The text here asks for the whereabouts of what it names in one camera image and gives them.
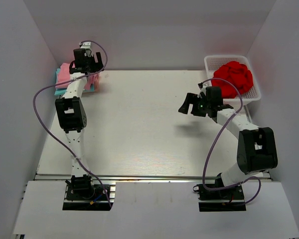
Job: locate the pink t shirt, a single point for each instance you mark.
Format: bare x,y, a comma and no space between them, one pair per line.
63,75

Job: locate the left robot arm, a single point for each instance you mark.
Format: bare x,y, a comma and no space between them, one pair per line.
71,114

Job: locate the white plastic basket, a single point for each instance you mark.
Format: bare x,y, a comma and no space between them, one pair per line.
214,62

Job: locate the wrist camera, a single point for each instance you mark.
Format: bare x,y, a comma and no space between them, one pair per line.
202,87
87,46

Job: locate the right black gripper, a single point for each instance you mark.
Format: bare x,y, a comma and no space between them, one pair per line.
191,98

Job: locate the red crumpled t shirt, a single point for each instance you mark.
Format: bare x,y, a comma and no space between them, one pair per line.
237,74

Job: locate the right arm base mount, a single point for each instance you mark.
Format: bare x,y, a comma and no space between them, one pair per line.
229,200

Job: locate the folded salmon t shirt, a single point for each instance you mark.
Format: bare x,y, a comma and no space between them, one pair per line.
96,82

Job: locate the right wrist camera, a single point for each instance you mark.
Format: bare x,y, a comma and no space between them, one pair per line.
202,87

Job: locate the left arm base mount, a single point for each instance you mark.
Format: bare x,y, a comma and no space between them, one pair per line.
82,194

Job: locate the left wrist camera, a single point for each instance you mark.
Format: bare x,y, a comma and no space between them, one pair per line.
87,46

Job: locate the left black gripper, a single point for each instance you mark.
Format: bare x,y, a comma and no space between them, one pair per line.
98,66

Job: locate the folded teal t shirt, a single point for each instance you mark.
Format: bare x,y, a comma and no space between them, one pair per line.
61,92

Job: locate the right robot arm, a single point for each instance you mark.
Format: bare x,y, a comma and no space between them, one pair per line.
256,148

